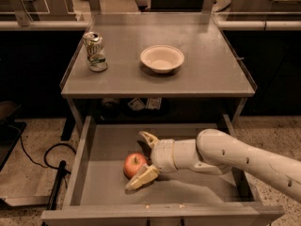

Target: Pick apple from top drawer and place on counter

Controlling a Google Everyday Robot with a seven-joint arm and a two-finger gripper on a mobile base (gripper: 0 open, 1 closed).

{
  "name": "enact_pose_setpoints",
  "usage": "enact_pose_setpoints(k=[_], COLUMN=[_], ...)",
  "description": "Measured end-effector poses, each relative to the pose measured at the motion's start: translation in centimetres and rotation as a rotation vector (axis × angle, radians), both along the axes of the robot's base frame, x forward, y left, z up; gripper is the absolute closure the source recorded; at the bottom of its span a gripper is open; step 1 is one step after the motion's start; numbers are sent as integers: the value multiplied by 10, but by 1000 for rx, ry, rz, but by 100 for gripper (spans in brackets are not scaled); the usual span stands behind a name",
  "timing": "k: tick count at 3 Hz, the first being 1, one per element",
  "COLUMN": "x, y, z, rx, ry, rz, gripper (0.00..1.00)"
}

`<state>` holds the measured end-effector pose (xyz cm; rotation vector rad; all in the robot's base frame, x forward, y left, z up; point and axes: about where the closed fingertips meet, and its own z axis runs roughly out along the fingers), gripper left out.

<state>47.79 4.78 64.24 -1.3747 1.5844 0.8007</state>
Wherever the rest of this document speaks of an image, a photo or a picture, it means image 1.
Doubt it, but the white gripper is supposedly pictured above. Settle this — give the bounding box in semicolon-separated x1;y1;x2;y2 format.
126;131;177;191

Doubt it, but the white horizontal rail pipe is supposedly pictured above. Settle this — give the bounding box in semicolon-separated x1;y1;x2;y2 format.
0;21;301;31

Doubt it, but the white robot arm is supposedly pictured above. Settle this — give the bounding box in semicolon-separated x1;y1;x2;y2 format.
126;129;301;202

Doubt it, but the white paper bowl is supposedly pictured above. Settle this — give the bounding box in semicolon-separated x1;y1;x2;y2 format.
140;45;184;73

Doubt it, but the red apple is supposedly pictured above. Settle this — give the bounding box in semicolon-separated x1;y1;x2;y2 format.
123;153;147;179

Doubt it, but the crushed green soda can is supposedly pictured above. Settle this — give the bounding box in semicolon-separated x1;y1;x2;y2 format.
83;32;108;73

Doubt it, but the white label card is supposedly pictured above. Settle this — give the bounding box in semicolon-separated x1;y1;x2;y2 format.
146;98;162;110
128;98;145;111

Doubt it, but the black floor cable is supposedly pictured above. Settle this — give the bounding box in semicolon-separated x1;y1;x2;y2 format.
8;124;77;171

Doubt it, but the grey open drawer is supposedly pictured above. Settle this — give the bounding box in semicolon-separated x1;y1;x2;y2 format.
41;117;284;226

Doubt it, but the dark equipment base left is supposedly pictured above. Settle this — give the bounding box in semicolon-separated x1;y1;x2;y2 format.
0;101;26;171

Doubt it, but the white label card left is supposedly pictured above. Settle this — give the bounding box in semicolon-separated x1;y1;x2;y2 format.
128;98;145;111

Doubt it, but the black power strip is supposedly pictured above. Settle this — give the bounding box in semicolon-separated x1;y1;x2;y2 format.
46;160;67;211

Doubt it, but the grey counter cabinet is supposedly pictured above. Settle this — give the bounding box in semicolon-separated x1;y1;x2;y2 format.
62;13;256;126

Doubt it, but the white label card right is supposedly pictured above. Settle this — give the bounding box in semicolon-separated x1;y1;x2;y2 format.
146;98;162;110

